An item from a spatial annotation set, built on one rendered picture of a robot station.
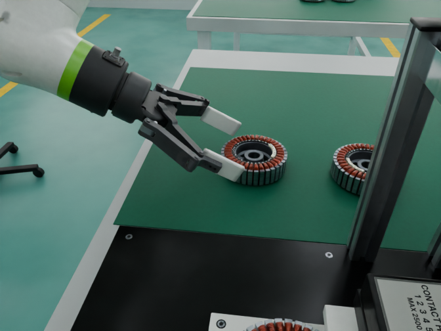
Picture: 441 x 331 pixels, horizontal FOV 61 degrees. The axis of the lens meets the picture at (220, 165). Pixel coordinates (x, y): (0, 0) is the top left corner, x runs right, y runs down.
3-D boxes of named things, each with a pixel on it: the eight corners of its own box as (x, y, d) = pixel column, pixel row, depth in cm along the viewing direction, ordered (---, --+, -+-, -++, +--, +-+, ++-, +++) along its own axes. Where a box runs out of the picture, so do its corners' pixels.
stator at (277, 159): (220, 187, 61) (220, 169, 59) (221, 149, 70) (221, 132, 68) (289, 188, 61) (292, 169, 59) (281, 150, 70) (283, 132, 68)
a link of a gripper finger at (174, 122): (163, 101, 58) (156, 102, 57) (209, 151, 55) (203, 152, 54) (152, 121, 60) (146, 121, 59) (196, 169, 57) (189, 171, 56)
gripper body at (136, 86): (121, 83, 52) (182, 113, 55) (133, 60, 59) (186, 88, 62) (103, 123, 56) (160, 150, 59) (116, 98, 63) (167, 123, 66)
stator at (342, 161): (366, 152, 69) (371, 135, 67) (415, 188, 61) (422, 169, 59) (316, 168, 66) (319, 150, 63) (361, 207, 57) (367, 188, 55)
